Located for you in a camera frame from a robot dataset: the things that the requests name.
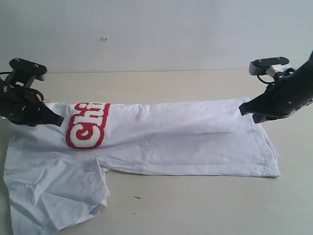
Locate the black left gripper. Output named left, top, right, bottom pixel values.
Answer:
left=0, top=73, right=64, bottom=127

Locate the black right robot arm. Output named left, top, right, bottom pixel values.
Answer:
left=239, top=54, right=313, bottom=123

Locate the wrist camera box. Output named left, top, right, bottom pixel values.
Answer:
left=9, top=58, right=47, bottom=81
left=248, top=57, right=289, bottom=75

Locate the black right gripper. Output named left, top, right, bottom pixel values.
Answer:
left=239, top=65, right=313, bottom=124

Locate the black right camera cable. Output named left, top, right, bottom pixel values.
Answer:
left=256, top=67, right=296, bottom=85

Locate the black camera cable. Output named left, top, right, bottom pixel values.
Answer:
left=0, top=70, right=46, bottom=103
left=256, top=67, right=296, bottom=85

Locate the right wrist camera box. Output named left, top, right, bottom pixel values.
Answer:
left=248, top=57, right=289, bottom=75

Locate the black left camera cable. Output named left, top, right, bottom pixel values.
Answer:
left=0, top=70, right=46, bottom=103

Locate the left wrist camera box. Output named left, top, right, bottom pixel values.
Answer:
left=9, top=58, right=47, bottom=81

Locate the white t-shirt red lettering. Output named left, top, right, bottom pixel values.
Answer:
left=4, top=98, right=280, bottom=235

